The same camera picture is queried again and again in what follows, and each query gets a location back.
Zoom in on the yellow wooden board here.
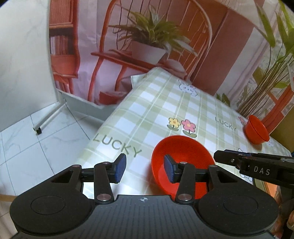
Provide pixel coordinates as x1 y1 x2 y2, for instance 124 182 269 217
269 108 294 153

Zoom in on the printed room backdrop cloth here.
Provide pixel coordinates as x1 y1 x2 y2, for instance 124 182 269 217
49 0 293 132

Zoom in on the red bowl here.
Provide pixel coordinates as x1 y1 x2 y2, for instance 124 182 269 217
151 135 215 199
244 115 270 145

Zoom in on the white stand with caster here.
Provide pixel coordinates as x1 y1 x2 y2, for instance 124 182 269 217
33 99 66 135

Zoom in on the green checkered tablecloth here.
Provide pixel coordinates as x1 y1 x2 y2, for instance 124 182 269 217
77 68 290 195

